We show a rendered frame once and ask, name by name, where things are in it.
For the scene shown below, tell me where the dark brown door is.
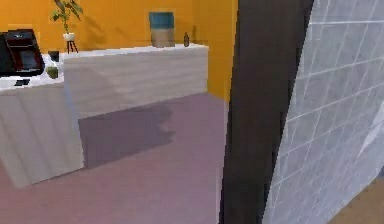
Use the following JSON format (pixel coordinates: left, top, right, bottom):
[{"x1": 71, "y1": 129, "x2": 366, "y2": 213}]
[{"x1": 218, "y1": 0, "x2": 315, "y2": 224}]

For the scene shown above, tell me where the pale wood kitchen counter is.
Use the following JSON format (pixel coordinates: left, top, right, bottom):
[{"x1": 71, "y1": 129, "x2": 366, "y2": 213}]
[{"x1": 0, "y1": 43, "x2": 210, "y2": 189}]

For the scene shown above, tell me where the green house plant white pot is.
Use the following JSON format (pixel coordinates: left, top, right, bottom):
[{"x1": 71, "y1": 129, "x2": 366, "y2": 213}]
[{"x1": 50, "y1": 0, "x2": 84, "y2": 55}]

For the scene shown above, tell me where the blue and beige canister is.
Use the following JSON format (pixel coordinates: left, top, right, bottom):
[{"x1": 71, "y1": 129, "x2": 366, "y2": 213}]
[{"x1": 148, "y1": 11, "x2": 176, "y2": 49}]

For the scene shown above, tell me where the black coffee machine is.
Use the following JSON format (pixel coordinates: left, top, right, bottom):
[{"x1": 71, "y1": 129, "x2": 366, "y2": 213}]
[{"x1": 0, "y1": 28, "x2": 46, "y2": 78}]

